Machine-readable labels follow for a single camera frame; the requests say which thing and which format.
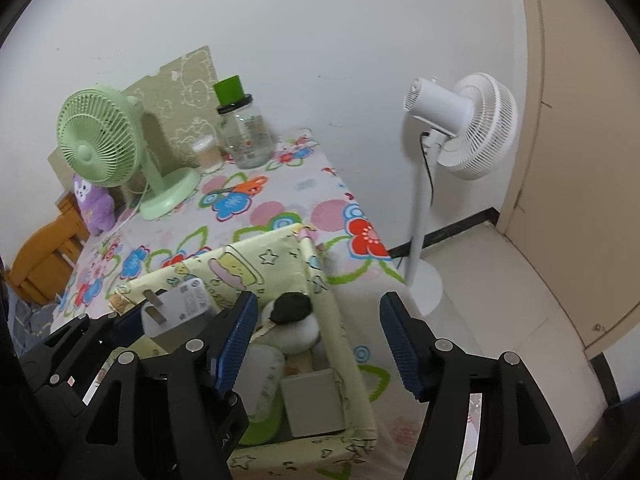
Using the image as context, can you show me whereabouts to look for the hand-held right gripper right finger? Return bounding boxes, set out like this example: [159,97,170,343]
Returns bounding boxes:
[379,291,579,480]

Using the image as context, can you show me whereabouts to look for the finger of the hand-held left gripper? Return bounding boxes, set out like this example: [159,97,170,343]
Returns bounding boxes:
[107,308,146,351]

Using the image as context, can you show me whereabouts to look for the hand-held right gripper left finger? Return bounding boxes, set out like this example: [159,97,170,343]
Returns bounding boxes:
[82,291,260,480]

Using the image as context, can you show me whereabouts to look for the white labelled bottle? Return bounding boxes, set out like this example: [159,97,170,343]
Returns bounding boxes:
[240,347,287,423]

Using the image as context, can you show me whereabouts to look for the white cube plug adapter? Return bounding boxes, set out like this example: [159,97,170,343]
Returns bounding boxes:
[141,277,219,354]

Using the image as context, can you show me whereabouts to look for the beige round plush toy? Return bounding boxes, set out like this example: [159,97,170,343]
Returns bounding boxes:
[257,310,323,357]

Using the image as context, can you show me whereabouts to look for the small black object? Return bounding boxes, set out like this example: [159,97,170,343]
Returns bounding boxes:
[271,292,312,324]

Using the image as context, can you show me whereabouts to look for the green plastic container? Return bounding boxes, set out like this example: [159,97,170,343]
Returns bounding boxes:
[239,407,282,447]

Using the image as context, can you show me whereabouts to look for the white charger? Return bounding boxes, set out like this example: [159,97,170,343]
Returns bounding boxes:
[279,367,347,438]

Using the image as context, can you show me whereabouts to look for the yellow cartoon print box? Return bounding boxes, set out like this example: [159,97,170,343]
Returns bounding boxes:
[112,222,379,476]

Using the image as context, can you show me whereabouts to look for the grey plaid blanket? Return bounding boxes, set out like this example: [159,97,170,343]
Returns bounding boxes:
[10,300,57,357]

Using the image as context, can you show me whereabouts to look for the purple plush toy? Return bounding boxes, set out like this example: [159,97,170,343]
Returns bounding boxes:
[71,172,117,236]

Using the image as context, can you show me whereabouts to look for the floral tablecloth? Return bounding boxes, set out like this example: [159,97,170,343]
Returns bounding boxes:
[50,130,481,480]

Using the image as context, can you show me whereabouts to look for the cotton swab jar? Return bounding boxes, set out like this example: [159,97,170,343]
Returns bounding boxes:
[192,135,222,171]

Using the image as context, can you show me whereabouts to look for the green desk fan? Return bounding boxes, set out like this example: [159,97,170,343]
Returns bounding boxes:
[56,86,202,221]

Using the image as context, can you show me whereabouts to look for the glass jar with green lid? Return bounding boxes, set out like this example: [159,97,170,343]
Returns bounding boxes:
[213,75,275,170]

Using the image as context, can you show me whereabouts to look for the white standing fan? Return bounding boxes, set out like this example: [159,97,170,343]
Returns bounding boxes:
[395,72,519,326]

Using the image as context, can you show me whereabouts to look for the beige wardrobe door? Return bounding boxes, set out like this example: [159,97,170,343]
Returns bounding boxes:
[495,0,640,361]

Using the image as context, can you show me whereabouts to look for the white fan cable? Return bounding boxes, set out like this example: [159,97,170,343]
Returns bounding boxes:
[107,180,151,241]

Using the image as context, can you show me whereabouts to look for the orange handled scissors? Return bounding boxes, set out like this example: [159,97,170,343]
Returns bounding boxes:
[207,176,267,199]

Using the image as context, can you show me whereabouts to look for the black fan cable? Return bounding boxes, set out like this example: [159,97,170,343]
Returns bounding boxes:
[419,132,437,207]

